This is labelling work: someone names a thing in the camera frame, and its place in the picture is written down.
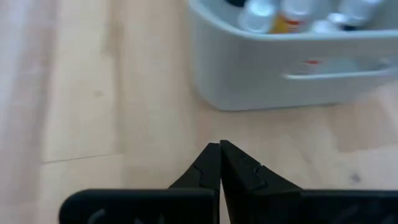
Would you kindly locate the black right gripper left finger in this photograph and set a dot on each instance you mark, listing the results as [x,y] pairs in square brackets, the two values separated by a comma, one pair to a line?
[186,205]

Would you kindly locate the small dark green dropper bottle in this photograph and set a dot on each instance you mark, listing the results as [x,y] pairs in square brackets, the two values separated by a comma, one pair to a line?
[258,17]

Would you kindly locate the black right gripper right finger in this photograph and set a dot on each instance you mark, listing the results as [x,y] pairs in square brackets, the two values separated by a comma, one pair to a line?
[264,202]

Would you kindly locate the white plastic bin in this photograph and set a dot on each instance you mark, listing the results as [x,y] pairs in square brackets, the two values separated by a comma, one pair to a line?
[248,77]

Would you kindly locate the small black dropper bottle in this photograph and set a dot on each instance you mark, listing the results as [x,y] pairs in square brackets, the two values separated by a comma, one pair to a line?
[357,11]

